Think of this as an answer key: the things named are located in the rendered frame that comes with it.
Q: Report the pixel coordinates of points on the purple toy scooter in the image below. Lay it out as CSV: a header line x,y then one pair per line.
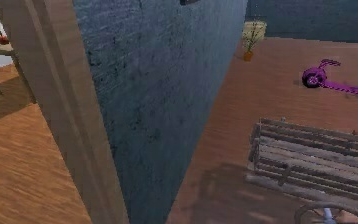
x,y
314,77

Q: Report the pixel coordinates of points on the house plant in orange pot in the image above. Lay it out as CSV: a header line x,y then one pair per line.
x,y
251,37

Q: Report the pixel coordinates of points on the red round fruit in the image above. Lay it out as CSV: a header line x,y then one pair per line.
x,y
3,40

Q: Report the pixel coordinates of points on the pale wooden table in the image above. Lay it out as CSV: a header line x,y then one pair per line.
x,y
2,50

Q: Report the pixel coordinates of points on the brown slatted wooden bench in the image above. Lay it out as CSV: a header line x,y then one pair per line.
x,y
307,156

